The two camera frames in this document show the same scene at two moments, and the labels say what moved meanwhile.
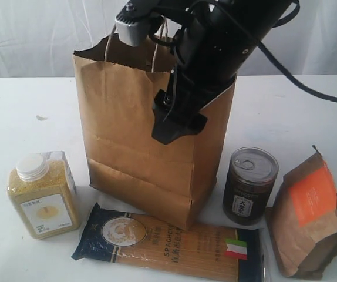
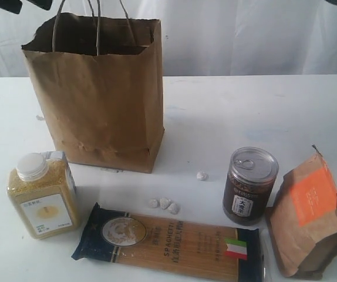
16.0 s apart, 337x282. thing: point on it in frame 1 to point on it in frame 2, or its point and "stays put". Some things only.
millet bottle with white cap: (42, 192) stays put
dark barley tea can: (250, 179) stays put
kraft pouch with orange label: (306, 222) stays put
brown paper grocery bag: (121, 86) to (100, 81)
